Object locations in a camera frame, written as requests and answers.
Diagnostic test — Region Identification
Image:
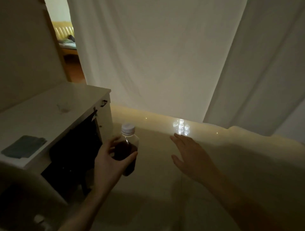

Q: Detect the wide white curtain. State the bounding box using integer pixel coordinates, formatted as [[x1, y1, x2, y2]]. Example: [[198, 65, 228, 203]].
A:
[[66, 0, 248, 123]]

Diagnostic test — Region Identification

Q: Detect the person's left hand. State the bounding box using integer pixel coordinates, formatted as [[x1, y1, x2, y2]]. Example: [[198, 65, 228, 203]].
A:
[[93, 135, 139, 192]]

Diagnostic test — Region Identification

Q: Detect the bottle of dark juice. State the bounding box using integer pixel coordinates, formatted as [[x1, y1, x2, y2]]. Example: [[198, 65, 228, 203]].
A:
[[112, 132, 140, 177]]

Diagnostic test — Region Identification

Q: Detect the person's left forearm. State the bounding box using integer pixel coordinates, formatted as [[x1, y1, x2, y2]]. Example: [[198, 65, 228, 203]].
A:
[[57, 184, 112, 231]]

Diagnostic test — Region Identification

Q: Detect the narrow white curtain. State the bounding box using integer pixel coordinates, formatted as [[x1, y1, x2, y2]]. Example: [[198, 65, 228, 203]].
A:
[[204, 0, 305, 136]]

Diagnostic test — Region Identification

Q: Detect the grey-green wiping cloth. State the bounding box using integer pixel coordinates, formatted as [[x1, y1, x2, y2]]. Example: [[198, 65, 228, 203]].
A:
[[1, 135, 47, 159]]

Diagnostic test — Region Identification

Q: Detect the black office chair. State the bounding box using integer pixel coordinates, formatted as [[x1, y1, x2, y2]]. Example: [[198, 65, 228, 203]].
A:
[[42, 109, 103, 203]]

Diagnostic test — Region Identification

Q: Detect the wooden bed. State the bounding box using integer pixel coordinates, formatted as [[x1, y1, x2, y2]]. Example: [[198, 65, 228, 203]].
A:
[[52, 21, 78, 56]]

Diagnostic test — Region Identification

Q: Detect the wooden doorway frame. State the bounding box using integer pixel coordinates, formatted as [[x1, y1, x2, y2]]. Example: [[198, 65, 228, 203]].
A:
[[40, 0, 72, 83]]

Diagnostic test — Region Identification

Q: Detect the white bottle cap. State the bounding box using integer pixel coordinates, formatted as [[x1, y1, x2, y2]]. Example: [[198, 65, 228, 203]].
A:
[[121, 123, 136, 136]]

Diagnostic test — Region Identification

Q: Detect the person's right forearm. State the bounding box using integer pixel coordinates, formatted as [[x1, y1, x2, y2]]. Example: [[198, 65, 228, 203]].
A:
[[202, 171, 286, 231]]

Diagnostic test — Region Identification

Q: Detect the person's right hand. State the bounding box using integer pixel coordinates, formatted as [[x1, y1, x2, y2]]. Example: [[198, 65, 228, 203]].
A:
[[169, 133, 221, 185]]

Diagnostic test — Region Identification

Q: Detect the white wooden table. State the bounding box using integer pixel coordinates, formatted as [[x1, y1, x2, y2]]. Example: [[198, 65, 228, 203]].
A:
[[0, 81, 114, 172]]

